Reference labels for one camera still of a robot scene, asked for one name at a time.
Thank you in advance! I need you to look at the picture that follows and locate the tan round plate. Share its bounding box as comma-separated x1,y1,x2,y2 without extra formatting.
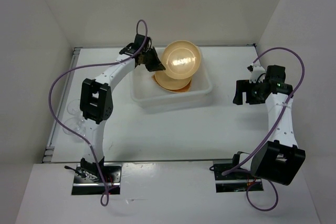
154,71,192,90
161,40,202,79

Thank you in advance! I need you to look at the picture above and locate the woven bamboo triangular basket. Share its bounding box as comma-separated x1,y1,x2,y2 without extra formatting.
151,75,192,93

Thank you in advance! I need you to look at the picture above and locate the clear glass cup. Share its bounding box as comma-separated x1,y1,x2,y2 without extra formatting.
62,118,86,142
67,99,81,116

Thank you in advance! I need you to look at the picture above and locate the clear glass cup front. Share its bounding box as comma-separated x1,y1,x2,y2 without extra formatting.
62,118,86,142

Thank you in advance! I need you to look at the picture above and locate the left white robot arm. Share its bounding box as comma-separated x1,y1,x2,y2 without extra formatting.
80,34,165,182

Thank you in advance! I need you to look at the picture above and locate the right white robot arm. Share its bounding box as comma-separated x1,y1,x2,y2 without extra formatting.
230,63,306,185

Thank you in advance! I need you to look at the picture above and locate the clear plastic bin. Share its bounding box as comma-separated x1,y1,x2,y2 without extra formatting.
129,63,213,113

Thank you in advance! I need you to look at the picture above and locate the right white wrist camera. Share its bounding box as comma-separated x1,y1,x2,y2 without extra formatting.
247,63,266,83

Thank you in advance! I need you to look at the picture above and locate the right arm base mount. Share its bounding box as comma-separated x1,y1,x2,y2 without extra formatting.
209,159,264,193

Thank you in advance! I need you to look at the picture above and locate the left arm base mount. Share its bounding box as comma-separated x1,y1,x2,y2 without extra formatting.
71,163,122,196

